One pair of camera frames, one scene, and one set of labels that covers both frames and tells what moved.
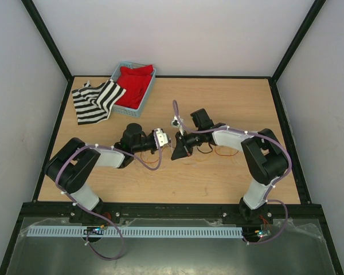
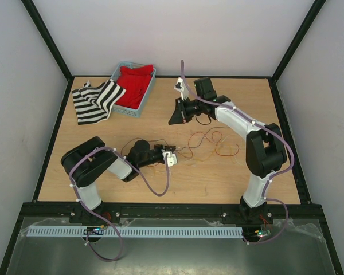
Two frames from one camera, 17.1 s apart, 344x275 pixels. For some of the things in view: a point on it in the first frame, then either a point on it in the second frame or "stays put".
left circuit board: [93, 231] stays put
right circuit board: [262, 233] stays put
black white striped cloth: [93, 103] stays put
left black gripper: [152, 134] → [172, 148]
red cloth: [136, 81] stays put
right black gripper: [179, 151] → [179, 116]
